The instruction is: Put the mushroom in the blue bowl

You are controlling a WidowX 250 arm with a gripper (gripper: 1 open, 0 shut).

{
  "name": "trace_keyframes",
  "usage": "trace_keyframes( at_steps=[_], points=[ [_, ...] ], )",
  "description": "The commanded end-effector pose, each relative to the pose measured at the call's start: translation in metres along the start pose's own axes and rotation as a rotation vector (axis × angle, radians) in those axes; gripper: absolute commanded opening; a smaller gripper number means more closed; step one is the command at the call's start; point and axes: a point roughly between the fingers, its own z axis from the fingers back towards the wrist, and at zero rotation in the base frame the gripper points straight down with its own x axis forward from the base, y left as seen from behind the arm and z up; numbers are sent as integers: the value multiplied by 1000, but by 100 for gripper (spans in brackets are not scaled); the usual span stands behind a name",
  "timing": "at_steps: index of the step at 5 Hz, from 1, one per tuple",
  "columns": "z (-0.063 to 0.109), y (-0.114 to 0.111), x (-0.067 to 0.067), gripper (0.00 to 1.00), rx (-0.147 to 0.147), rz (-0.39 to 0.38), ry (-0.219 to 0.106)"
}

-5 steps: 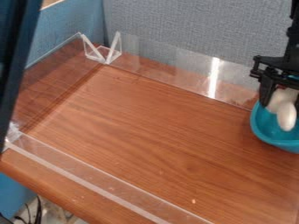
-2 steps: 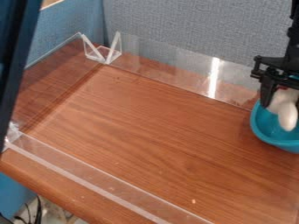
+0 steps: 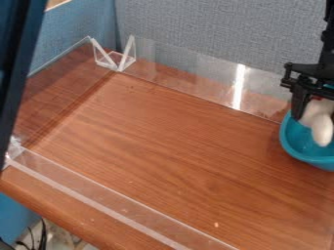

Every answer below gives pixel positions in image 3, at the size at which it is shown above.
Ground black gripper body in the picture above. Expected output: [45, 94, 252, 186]
[280, 52, 334, 100]

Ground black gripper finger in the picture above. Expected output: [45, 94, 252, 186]
[291, 84, 310, 120]

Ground black cables under table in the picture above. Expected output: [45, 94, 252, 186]
[0, 218, 49, 250]

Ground clear acrylic wall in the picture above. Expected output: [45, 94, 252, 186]
[28, 36, 92, 77]
[5, 137, 239, 250]
[124, 35, 290, 123]

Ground wooden shelf unit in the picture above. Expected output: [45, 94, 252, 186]
[45, 0, 72, 11]

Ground clear acrylic front wall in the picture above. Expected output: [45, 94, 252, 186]
[5, 137, 239, 250]

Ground clear acrylic corner bracket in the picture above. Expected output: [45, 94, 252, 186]
[89, 35, 137, 72]

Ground white plush mushroom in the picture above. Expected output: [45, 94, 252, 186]
[299, 99, 334, 146]

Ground clear acrylic back wall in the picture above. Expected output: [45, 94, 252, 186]
[124, 35, 290, 123]

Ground blue plastic bowl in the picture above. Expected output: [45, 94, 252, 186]
[278, 83, 334, 172]

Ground clear acrylic left wall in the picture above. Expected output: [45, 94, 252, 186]
[28, 36, 92, 77]

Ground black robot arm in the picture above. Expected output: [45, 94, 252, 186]
[280, 0, 334, 120]

